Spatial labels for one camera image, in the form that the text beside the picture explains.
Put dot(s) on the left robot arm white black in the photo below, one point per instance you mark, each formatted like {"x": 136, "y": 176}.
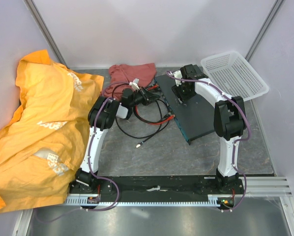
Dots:
{"x": 101, "y": 118}

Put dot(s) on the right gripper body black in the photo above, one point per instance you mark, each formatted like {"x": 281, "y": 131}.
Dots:
{"x": 181, "y": 93}

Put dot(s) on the aluminium frame rail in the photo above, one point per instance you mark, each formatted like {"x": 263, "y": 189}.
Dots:
{"x": 267, "y": 187}

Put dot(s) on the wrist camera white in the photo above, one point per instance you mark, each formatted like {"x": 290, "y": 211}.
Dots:
{"x": 134, "y": 84}
{"x": 178, "y": 75}

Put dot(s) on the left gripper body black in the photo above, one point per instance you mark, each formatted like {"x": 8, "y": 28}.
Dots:
{"x": 140, "y": 98}

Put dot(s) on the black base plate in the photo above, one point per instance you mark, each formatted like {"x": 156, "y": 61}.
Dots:
{"x": 157, "y": 188}

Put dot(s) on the white cable duct rail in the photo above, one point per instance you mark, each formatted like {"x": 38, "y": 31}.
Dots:
{"x": 94, "y": 201}

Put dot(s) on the red cloth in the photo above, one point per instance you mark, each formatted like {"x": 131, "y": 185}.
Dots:
{"x": 124, "y": 73}

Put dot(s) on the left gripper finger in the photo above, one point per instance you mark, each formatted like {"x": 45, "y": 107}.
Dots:
{"x": 148, "y": 93}
{"x": 152, "y": 98}

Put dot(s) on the orange cloth bag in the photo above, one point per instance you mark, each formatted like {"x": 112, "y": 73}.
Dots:
{"x": 44, "y": 144}

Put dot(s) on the white plastic basket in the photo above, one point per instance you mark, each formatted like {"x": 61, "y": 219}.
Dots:
{"x": 233, "y": 74}

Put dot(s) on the dark network switch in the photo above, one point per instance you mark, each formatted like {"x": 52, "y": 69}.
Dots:
{"x": 193, "y": 117}

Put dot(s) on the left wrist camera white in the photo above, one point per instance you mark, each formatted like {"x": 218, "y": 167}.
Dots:
{"x": 134, "y": 84}

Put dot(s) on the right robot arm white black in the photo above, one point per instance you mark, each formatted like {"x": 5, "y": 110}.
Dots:
{"x": 229, "y": 118}

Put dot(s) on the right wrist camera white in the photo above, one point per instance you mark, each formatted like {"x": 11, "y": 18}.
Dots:
{"x": 178, "y": 75}

